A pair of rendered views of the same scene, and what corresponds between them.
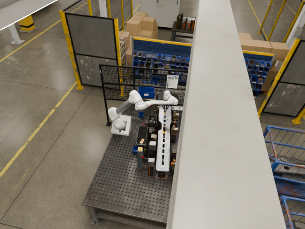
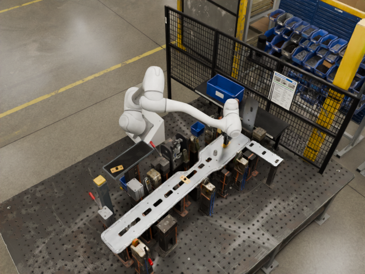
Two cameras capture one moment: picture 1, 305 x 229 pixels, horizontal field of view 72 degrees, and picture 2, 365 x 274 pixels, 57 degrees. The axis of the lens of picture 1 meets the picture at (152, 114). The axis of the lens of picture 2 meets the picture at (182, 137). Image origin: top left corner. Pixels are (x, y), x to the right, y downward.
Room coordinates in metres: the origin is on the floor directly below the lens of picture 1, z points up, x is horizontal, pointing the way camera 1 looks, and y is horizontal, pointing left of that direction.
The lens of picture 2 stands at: (1.19, -1.17, 3.05)
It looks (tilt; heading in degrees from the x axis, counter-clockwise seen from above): 47 degrees down; 42
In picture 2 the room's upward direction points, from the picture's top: straight up
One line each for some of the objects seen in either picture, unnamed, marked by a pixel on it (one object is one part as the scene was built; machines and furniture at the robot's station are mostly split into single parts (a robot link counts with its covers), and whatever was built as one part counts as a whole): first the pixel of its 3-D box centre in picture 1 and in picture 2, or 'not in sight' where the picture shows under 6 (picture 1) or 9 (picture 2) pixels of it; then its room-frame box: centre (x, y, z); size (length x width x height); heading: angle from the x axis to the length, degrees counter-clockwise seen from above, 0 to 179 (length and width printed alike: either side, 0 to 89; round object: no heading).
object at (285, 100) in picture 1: (296, 85); not in sight; (3.84, -3.07, 1.00); 1.04 x 0.14 x 2.00; 81
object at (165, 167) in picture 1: (164, 133); (183, 182); (2.27, -0.21, 1.00); 1.38 x 0.22 x 0.02; 178
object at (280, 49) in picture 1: (251, 64); not in sight; (5.27, -2.64, 0.68); 1.20 x 0.80 x 1.35; 83
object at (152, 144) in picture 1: (152, 151); (137, 200); (1.97, -0.03, 0.90); 0.13 x 0.10 x 0.41; 88
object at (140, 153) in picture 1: (140, 158); (105, 199); (1.81, 0.15, 0.92); 0.08 x 0.08 x 0.44; 88
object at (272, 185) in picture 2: not in sight; (272, 173); (2.90, -0.60, 0.84); 0.11 x 0.06 x 0.29; 88
